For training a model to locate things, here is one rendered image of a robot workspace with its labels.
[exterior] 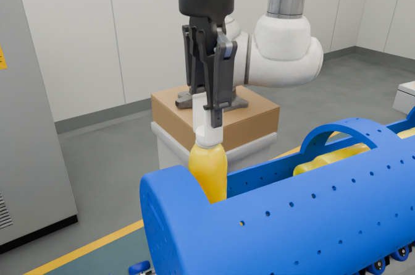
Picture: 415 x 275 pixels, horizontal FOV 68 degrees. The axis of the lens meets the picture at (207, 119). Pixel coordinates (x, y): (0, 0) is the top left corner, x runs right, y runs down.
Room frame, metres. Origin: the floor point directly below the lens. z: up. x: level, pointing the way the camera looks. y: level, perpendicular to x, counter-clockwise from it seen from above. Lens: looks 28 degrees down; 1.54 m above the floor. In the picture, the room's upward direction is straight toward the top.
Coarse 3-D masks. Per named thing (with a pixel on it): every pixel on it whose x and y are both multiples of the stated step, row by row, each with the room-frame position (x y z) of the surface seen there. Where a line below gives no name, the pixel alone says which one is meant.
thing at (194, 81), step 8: (192, 32) 0.44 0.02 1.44; (192, 40) 0.45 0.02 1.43; (192, 48) 0.45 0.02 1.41; (192, 56) 0.46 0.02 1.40; (192, 64) 0.46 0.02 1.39; (200, 64) 0.46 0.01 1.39; (192, 72) 0.46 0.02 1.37; (200, 72) 0.46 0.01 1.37; (192, 80) 0.46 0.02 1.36; (200, 80) 0.46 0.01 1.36; (192, 88) 0.47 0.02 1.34
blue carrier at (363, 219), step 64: (320, 128) 0.60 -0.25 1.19; (384, 128) 0.53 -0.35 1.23; (192, 192) 0.35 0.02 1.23; (256, 192) 0.36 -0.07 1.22; (320, 192) 0.37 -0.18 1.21; (384, 192) 0.40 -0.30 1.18; (192, 256) 0.26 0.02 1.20; (256, 256) 0.28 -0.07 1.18; (320, 256) 0.31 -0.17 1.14; (384, 256) 0.38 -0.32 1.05
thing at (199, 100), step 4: (196, 96) 0.46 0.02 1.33; (200, 96) 0.46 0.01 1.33; (204, 96) 0.46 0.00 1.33; (196, 100) 0.46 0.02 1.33; (200, 100) 0.46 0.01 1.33; (204, 100) 0.46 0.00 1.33; (196, 104) 0.46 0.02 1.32; (200, 104) 0.46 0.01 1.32; (204, 104) 0.46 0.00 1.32; (196, 108) 0.46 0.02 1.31; (200, 108) 0.46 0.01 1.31; (196, 112) 0.46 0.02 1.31; (200, 112) 0.46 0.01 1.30; (196, 116) 0.46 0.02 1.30; (200, 116) 0.46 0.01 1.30; (196, 120) 0.46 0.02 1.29; (200, 120) 0.46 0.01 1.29; (196, 124) 0.46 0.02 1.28; (200, 124) 0.46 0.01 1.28; (196, 128) 0.46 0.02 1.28
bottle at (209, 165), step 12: (216, 144) 0.43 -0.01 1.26; (192, 156) 0.43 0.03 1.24; (204, 156) 0.42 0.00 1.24; (216, 156) 0.42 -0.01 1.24; (192, 168) 0.42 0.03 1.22; (204, 168) 0.41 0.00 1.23; (216, 168) 0.41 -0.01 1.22; (204, 180) 0.41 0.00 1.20; (216, 180) 0.41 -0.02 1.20; (204, 192) 0.41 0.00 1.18; (216, 192) 0.41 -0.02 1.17
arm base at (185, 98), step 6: (234, 90) 0.92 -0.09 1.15; (180, 96) 0.96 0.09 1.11; (186, 96) 0.91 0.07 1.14; (192, 96) 0.90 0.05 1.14; (234, 96) 0.91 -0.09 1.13; (180, 102) 0.88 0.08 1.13; (186, 102) 0.88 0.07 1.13; (192, 102) 0.89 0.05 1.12; (234, 102) 0.90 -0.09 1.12; (240, 102) 0.91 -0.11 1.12; (246, 102) 0.92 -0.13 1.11; (192, 108) 0.89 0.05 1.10; (228, 108) 0.88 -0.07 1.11; (234, 108) 0.89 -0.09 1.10
